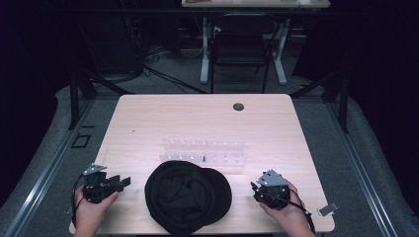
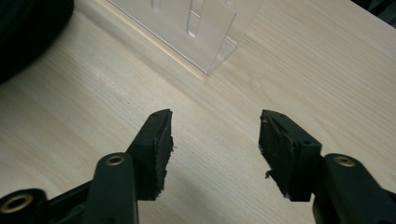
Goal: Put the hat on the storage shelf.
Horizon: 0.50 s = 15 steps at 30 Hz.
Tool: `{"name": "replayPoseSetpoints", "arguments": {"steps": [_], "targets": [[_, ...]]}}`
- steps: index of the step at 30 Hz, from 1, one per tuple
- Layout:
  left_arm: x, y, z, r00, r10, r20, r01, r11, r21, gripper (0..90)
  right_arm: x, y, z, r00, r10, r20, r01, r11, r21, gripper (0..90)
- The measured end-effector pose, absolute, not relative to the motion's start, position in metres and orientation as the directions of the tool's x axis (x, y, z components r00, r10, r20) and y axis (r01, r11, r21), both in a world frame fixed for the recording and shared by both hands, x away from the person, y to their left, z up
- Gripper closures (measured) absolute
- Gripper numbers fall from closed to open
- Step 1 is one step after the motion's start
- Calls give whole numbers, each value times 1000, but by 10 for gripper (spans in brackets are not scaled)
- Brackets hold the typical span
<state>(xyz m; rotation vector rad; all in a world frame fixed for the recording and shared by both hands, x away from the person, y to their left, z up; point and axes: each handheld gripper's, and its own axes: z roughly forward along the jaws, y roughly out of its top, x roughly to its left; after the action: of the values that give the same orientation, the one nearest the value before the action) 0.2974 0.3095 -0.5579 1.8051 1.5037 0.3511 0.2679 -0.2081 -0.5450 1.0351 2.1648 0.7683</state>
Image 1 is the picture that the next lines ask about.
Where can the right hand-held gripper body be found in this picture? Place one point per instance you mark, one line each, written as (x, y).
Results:
(273, 191)

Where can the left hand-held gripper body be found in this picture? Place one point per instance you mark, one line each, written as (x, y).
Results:
(96, 191)

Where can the person's left hand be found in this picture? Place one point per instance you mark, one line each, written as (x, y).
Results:
(90, 210)

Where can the person's right hand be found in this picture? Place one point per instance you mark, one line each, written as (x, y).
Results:
(290, 214)

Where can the small grey tag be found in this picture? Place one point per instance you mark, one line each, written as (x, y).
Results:
(328, 209)

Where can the clear acrylic rack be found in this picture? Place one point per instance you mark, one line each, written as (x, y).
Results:
(204, 153)

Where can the black cap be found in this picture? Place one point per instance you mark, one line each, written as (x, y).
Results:
(187, 197)

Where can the black metal stand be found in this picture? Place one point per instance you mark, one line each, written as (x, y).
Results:
(343, 98)
(75, 98)

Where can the black chair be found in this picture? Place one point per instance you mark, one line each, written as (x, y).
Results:
(240, 49)

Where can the white-legged desk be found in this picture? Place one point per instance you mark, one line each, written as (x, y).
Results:
(257, 3)

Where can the metal floor rail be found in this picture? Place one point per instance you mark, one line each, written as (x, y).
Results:
(42, 184)
(359, 171)

